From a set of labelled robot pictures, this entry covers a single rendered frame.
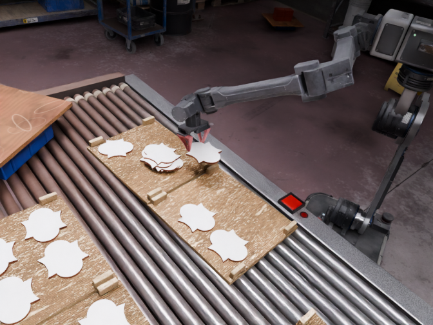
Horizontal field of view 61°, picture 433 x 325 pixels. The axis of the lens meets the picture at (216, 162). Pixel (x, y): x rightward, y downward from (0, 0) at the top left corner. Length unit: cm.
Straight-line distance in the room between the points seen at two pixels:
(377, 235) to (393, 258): 32
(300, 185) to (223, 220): 173
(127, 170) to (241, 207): 47
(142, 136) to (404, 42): 110
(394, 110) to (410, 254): 139
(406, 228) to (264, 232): 185
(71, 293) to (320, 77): 92
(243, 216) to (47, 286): 66
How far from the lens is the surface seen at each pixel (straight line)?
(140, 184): 142
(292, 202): 145
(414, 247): 294
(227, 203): 137
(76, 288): 117
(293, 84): 113
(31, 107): 172
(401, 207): 318
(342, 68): 112
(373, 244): 244
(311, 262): 131
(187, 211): 132
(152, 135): 166
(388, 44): 161
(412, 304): 137
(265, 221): 134
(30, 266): 125
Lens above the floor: 191
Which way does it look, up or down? 39 degrees down
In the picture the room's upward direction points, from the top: 8 degrees clockwise
